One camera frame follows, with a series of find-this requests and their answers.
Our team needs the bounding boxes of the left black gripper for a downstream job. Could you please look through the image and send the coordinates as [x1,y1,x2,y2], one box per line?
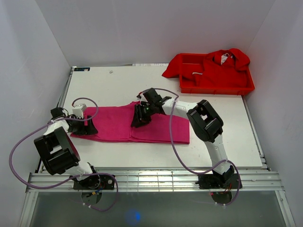
[67,116,98,136]

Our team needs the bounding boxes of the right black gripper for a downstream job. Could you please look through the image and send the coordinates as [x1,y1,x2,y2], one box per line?
[131,103,156,128]

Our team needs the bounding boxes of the pink trousers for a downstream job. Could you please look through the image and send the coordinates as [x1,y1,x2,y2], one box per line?
[70,101,190,145]

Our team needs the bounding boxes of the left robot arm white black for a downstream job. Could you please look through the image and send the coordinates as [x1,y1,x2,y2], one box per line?
[34,104,101,189]

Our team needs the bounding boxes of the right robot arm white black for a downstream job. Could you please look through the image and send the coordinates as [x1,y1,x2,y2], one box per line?
[131,88,241,190]

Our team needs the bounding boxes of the red trousers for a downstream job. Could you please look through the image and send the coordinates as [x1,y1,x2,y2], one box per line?
[162,48,250,88]

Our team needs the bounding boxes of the blue label sticker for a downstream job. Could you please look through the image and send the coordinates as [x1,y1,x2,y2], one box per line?
[74,67,90,71]

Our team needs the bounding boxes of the red plastic bin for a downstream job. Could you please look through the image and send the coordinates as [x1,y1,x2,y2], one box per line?
[178,52,256,96]

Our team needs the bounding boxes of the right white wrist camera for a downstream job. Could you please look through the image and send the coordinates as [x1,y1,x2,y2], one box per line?
[136,92,148,106]

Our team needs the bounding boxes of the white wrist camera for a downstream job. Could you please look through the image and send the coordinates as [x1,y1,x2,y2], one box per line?
[136,92,148,106]
[72,104,87,119]

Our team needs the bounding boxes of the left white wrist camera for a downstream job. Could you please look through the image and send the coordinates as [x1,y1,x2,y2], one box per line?
[72,104,87,119]

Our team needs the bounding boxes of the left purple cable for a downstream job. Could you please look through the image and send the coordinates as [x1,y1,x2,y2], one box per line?
[9,97,119,212]

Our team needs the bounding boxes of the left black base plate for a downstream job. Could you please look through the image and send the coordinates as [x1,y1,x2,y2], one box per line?
[73,175,115,191]

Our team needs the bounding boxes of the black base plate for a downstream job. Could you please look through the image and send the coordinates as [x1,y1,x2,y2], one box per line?
[196,174,242,189]
[73,175,115,191]

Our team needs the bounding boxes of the aluminium rail frame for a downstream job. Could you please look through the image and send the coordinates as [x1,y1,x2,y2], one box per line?
[19,169,296,227]

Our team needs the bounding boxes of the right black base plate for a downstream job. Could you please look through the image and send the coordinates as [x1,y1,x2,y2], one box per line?
[196,174,242,189]

